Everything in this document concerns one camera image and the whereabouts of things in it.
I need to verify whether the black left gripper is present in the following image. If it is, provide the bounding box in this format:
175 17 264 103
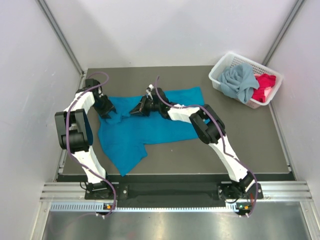
91 94 116 119

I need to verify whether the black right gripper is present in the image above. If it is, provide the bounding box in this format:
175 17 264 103
129 95 162 118

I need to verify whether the bright blue t shirt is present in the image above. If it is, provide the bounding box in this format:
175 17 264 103
97 96 198 176

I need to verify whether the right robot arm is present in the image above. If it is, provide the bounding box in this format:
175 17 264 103
129 85 259 204

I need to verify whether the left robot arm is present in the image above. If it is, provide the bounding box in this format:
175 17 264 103
54 78 117 199

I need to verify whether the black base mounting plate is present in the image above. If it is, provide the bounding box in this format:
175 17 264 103
80 181 264 207

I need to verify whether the grey-blue t shirt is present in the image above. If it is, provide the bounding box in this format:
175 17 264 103
218 63 260 104

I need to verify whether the white plastic laundry basket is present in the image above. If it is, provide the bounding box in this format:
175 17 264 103
208 52 284 109

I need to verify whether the pink garment in basket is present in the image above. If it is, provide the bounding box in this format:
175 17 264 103
264 87 272 102

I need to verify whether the red t shirt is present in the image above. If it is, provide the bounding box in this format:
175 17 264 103
252 73 277 103

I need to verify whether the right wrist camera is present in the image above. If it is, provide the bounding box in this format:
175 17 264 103
146 84 154 98

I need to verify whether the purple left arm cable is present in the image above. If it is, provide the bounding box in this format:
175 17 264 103
65 71 118 218

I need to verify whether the grey slotted cable duct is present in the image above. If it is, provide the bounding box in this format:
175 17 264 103
50 202 240 213

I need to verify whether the left corner aluminium post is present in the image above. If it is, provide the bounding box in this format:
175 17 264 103
36 0 84 75

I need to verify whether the corner aluminium post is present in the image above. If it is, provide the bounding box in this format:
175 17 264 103
262 0 307 66
36 0 84 75

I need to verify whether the aluminium frame rail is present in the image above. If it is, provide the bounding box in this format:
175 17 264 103
40 181 313 202

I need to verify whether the right corner aluminium post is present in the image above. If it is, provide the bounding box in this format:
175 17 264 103
262 0 307 66

